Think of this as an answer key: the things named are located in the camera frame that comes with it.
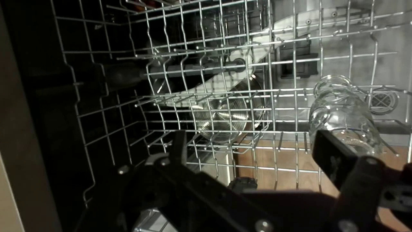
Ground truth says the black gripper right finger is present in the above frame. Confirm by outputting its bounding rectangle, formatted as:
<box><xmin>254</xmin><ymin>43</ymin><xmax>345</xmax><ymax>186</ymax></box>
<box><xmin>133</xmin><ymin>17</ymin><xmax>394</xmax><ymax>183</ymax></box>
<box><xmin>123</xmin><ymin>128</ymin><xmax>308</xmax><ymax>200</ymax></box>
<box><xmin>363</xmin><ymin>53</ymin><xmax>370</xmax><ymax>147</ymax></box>
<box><xmin>313</xmin><ymin>130</ymin><xmax>412</xmax><ymax>232</ymax></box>

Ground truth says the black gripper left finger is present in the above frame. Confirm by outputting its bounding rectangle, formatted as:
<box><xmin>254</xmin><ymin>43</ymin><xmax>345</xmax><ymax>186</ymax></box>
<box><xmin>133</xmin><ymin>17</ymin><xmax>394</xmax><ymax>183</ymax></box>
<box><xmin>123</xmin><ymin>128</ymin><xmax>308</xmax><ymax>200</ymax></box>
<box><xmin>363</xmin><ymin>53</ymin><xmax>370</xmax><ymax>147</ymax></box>
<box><xmin>115</xmin><ymin>130</ymin><xmax>204</xmax><ymax>210</ymax></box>

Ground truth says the clear ribbed glass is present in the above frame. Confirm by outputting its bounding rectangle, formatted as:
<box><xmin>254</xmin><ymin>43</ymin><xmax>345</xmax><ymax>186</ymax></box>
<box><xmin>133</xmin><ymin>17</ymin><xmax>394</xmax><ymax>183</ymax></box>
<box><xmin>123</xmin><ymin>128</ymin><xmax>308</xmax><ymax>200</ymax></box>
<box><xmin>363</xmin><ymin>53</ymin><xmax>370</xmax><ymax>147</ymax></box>
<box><xmin>308</xmin><ymin>74</ymin><xmax>390</xmax><ymax>157</ymax></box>

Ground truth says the clear wine glass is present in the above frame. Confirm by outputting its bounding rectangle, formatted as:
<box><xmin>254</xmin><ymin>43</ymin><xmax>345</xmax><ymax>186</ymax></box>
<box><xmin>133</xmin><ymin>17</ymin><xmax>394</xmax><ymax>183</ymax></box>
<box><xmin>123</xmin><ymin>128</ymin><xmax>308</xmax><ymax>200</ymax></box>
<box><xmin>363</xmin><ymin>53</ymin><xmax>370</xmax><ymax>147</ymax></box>
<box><xmin>191</xmin><ymin>94</ymin><xmax>269</xmax><ymax>147</ymax></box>

